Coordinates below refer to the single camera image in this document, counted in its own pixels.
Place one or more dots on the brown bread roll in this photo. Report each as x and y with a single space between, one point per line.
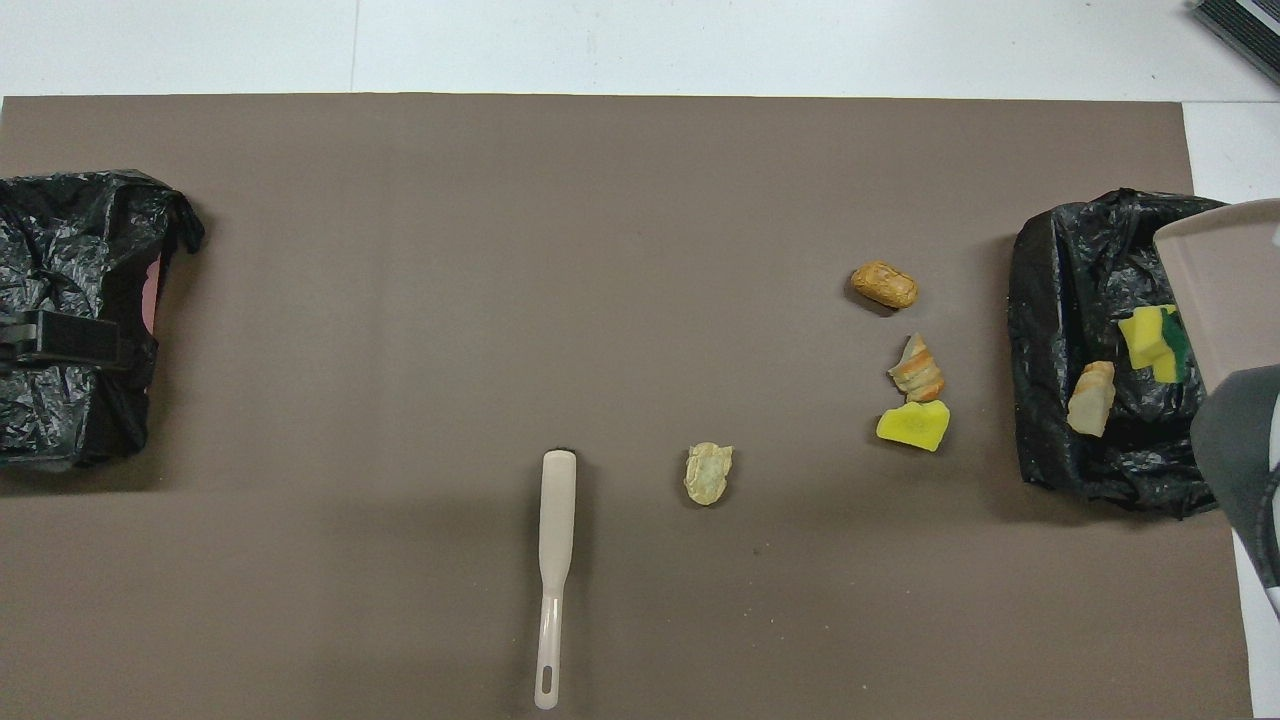
884 285

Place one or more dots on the striped bread piece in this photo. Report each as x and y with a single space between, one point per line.
917 372
1092 400

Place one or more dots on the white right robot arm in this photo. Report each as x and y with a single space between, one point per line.
1240 450

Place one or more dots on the dark ribbed object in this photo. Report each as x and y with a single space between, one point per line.
1250 25

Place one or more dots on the brown table mat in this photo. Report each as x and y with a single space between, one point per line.
400 300

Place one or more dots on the beige hand brush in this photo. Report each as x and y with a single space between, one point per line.
555 510

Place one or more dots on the pale crumpled bread piece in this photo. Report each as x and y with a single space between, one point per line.
708 473

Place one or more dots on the beige plastic dustpan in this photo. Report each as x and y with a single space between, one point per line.
1230 290

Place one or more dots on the black bag lined pink bin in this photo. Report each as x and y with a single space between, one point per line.
60 230

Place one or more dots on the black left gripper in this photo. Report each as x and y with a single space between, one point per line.
80 338

